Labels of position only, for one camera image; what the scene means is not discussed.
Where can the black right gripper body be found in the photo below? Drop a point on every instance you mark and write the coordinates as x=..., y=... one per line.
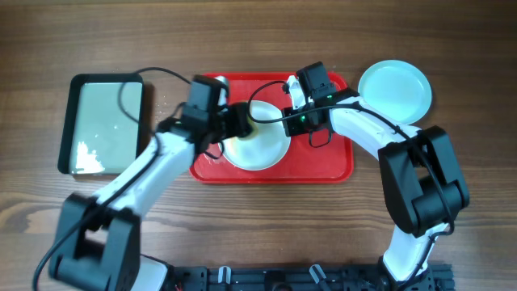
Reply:
x=300, y=124

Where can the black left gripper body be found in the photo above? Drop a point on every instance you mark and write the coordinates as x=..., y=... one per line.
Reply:
x=226, y=124

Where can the yellow green sponge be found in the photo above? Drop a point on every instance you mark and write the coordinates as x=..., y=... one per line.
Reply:
x=251, y=130

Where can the white plate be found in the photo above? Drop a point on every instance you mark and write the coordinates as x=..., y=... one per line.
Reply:
x=264, y=150

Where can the light blue plate top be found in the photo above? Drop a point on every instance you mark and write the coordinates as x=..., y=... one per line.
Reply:
x=397, y=89

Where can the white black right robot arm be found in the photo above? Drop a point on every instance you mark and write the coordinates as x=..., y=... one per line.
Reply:
x=424, y=187

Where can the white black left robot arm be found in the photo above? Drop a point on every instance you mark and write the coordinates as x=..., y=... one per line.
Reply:
x=98, y=239

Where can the black tray with soapy water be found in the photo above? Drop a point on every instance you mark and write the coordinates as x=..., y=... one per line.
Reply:
x=101, y=134

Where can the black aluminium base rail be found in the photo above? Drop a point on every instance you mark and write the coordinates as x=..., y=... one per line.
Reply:
x=362, y=277

